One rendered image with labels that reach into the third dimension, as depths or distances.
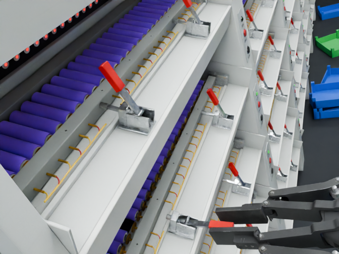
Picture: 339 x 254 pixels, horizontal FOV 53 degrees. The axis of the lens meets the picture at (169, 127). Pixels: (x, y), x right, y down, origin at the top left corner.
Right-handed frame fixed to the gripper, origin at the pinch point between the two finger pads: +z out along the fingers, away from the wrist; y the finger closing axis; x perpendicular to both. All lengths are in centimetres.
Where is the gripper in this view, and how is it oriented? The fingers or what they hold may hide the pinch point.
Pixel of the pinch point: (237, 225)
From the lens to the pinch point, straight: 50.2
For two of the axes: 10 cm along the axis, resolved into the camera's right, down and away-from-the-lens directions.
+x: -4.6, -7.7, -4.4
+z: -8.2, 1.8, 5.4
